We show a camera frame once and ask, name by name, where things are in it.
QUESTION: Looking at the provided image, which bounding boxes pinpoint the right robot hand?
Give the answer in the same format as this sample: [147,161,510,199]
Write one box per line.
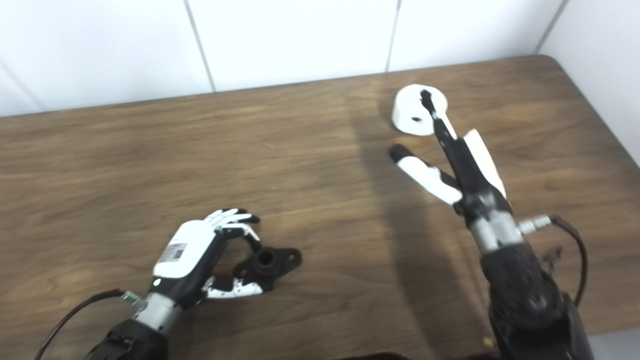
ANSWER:
[389,89,513,221]

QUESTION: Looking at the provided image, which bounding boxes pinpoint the round white piece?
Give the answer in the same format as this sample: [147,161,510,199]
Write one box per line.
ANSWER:
[391,84,449,137]

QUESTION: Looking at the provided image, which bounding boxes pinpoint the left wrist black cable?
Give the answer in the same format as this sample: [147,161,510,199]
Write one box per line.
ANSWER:
[32,288,146,360]

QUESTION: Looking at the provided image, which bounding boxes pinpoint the black flanged holder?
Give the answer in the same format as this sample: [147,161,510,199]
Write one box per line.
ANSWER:
[233,246,303,293]

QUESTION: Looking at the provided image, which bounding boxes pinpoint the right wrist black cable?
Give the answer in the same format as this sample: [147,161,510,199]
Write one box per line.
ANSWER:
[517,214,588,308]

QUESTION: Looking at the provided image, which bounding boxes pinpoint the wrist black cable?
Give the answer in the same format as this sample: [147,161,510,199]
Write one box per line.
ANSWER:
[517,214,588,308]
[32,288,146,360]

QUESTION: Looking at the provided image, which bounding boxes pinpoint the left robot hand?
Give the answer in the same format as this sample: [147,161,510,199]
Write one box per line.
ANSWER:
[151,208,265,311]

